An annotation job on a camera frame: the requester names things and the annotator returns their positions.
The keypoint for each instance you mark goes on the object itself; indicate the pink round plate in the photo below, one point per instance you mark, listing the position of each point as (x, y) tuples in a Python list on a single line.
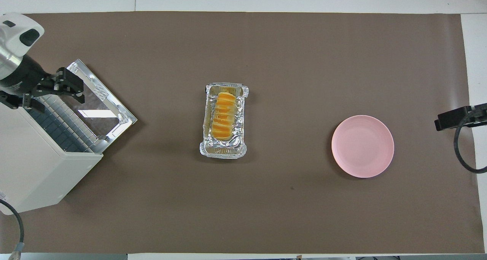
[(362, 146)]

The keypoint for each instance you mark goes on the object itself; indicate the yellow sliced bread loaf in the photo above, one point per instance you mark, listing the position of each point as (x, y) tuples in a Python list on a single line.
[(223, 117)]

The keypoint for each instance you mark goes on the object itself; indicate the glass oven door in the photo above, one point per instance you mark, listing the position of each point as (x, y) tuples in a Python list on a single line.
[(97, 100)]

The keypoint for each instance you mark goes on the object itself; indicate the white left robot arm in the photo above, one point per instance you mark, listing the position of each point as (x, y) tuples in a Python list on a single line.
[(17, 35)]

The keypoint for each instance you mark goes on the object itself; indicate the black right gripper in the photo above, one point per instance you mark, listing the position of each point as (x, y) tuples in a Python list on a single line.
[(479, 115)]

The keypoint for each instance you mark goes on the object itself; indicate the silver aluminium foil tray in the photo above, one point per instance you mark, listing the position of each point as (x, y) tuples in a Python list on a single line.
[(239, 111)]

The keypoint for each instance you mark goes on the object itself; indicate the cream white toaster oven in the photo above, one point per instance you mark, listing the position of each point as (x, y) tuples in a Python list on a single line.
[(34, 168)]

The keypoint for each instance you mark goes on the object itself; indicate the brown table mat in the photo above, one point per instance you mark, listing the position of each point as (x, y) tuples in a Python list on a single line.
[(304, 62)]

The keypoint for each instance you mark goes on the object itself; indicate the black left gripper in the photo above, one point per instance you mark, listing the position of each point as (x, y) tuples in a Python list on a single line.
[(23, 77)]

